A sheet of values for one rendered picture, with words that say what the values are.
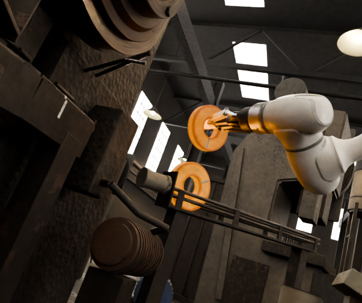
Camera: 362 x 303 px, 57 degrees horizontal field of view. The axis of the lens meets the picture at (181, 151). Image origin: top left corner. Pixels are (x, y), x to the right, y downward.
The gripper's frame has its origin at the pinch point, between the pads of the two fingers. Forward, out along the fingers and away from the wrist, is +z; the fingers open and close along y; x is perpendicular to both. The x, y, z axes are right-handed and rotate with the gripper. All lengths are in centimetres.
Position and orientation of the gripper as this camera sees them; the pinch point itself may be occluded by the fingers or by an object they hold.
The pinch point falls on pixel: (210, 124)
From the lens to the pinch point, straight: 111.6
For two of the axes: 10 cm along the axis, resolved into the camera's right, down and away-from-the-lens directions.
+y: 7.3, 4.3, 5.2
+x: 3.5, -9.0, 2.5
